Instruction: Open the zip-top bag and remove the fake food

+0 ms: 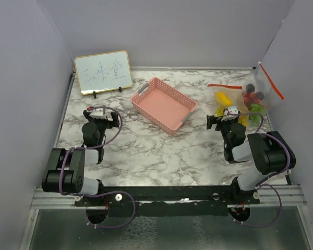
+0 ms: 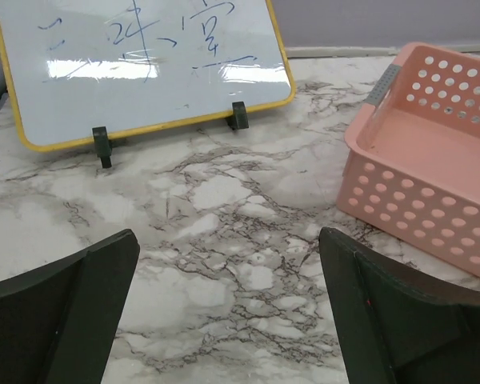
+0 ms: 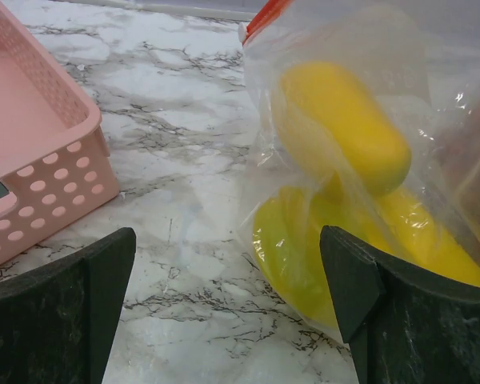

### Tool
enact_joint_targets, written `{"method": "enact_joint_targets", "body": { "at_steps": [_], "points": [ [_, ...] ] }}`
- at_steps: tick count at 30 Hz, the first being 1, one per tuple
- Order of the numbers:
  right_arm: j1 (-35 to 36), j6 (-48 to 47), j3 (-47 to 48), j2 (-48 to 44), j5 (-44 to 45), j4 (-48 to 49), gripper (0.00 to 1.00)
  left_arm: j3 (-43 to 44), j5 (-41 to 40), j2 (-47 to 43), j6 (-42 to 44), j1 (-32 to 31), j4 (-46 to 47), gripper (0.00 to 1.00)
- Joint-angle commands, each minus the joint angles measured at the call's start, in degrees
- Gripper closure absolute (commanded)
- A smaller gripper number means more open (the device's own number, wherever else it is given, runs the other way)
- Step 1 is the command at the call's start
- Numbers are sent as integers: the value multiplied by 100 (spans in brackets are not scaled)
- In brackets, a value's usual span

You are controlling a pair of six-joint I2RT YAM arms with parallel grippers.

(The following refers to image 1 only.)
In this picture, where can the fake green grapes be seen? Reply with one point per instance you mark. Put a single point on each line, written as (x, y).
(254, 109)

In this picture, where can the pink plastic basket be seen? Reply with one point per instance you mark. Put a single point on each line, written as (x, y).
(162, 104)

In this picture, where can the aluminium frame rail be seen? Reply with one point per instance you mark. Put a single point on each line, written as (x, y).
(46, 200)

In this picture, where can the fake red strawberries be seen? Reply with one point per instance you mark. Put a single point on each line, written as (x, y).
(250, 98)

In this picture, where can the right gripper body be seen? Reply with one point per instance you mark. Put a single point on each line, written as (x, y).
(224, 126)

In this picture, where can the zip bag with yellow fruit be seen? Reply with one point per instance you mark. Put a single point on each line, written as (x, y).
(234, 92)

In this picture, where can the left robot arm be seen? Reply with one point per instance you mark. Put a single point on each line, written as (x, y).
(65, 169)

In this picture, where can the fake yellow mango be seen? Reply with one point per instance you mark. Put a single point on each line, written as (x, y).
(222, 99)

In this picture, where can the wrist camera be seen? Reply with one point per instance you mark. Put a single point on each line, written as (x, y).
(96, 113)
(230, 112)

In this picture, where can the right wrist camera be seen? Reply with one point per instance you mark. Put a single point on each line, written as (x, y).
(230, 112)

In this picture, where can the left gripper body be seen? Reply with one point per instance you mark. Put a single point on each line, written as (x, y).
(103, 124)

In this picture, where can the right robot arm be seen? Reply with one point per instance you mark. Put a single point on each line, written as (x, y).
(269, 152)

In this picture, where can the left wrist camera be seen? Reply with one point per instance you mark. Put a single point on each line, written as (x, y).
(96, 113)

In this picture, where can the zip bag with red fruit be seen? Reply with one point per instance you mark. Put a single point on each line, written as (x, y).
(263, 83)

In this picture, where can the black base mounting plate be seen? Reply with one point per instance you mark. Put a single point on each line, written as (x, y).
(168, 201)

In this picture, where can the small whiteboard with writing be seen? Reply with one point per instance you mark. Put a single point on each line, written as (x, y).
(103, 72)

